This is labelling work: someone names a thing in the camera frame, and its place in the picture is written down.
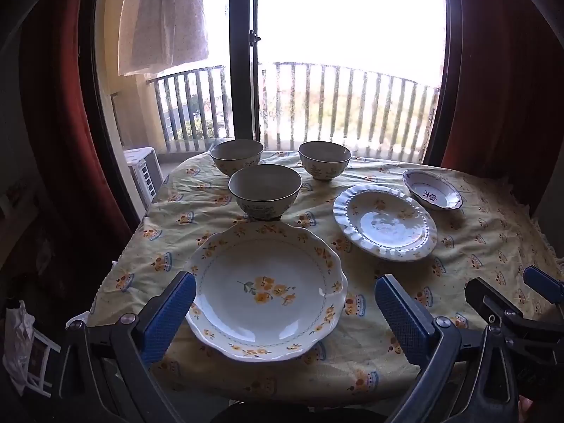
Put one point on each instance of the dark window frame post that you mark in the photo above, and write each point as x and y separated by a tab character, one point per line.
242	53

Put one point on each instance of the balcony railing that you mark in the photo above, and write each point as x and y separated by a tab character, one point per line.
335	105

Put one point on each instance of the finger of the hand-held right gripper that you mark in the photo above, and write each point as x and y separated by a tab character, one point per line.
544	282
489	304

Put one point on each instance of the yellow printed tablecloth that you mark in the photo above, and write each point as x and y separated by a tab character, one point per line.
185	229

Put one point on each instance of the red curtain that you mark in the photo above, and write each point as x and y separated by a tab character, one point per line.
498	97
61	119

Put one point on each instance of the small blue patterned dish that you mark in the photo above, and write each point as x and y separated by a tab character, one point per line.
432	189

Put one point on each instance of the white ruffled plate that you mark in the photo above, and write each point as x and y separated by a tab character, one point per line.
385	224

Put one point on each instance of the white hanging cloth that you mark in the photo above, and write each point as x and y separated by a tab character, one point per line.
163	17

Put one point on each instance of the white plastic bag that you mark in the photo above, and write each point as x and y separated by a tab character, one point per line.
17	343

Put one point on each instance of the large yellow floral plate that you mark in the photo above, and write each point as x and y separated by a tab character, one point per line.
264	291

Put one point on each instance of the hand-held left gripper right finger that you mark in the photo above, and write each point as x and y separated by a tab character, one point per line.
398	313

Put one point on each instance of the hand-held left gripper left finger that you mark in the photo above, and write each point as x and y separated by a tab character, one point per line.
169	317

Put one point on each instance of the grey floral ceramic bowl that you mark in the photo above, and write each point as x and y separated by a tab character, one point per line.
264	191
324	158
235	156

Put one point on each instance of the white air conditioner unit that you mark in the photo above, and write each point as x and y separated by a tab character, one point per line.
143	172

